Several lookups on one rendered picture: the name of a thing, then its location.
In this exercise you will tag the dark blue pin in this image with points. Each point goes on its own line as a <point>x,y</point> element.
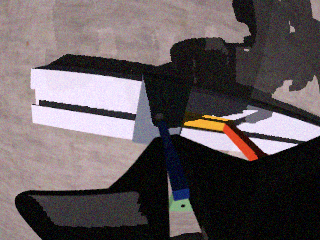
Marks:
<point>179,183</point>

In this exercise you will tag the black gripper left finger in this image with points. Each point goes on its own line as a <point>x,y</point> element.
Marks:
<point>135,207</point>

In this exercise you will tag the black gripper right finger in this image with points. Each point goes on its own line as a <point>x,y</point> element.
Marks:
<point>226,192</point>

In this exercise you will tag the green tray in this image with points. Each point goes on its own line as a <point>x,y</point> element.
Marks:
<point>179,205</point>

